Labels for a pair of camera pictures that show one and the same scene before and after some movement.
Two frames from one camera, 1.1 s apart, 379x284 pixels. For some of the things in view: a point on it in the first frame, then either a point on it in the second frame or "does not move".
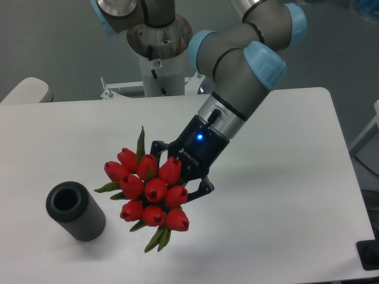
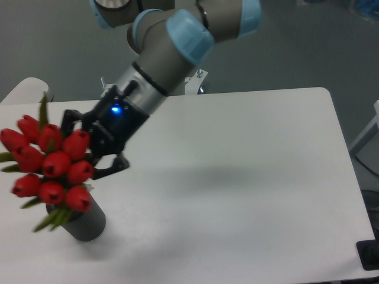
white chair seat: [30, 90] does not move
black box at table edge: [368, 252] does not move
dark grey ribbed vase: [70, 203] does not move
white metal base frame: [192, 86] does not move
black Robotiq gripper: [198, 147] to [111, 125]
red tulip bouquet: [153, 192] to [54, 168]
